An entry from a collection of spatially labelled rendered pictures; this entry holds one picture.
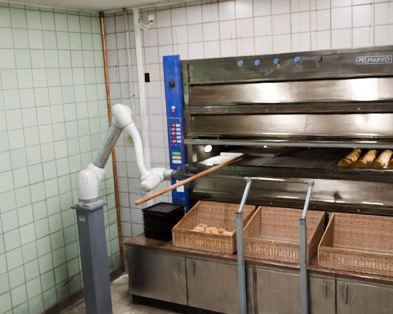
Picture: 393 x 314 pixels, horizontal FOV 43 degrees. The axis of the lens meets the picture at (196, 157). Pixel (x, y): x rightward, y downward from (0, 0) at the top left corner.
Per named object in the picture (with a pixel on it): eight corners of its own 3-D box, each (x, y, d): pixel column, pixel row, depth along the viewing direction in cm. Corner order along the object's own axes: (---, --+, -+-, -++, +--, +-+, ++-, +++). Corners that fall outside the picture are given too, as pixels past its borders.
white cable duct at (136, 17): (151, 250, 486) (133, 7, 448) (156, 251, 483) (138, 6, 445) (150, 251, 484) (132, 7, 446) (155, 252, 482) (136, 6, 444)
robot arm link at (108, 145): (75, 187, 404) (80, 181, 426) (94, 195, 406) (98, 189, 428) (116, 102, 395) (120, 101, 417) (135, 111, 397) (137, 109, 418)
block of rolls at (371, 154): (352, 154, 450) (352, 148, 449) (410, 156, 427) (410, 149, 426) (336, 166, 398) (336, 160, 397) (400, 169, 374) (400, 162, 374)
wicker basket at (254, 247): (260, 237, 423) (259, 205, 419) (326, 244, 396) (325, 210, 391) (236, 256, 381) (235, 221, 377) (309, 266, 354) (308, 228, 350)
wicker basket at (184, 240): (200, 229, 453) (198, 199, 448) (257, 236, 424) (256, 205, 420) (171, 246, 411) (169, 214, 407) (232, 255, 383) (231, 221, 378)
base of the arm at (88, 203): (68, 207, 390) (68, 200, 389) (88, 200, 409) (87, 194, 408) (86, 209, 381) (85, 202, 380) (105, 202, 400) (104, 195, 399)
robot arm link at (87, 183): (76, 200, 387) (73, 172, 384) (80, 194, 405) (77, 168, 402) (97, 199, 388) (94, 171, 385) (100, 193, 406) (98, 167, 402)
